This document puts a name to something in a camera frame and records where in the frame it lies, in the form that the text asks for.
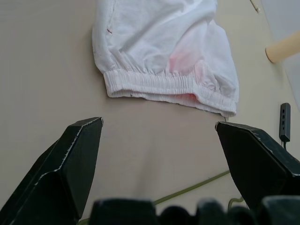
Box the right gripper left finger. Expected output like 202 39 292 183
0 116 105 225

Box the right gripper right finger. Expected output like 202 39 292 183
215 120 300 210

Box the green wire hanger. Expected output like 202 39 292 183
79 170 245 223

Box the white garment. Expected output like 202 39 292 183
92 0 240 118

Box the grey usb hub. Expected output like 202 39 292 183
279 102 291 143

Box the wooden clothes rack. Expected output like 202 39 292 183
265 32 300 63

